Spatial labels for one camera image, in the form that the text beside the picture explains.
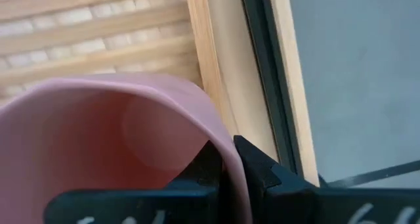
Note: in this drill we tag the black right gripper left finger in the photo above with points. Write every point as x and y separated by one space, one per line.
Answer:
197 197

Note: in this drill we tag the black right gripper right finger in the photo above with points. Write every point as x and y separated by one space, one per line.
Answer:
295 201

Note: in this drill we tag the pink mug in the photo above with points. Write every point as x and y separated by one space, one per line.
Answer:
82 135

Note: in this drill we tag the black floor tape line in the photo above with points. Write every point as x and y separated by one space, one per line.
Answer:
377 173

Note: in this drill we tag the wooden slatted mug rack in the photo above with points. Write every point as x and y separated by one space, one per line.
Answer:
223 53

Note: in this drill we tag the black aluminium table frame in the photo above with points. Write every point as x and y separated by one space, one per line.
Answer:
269 53

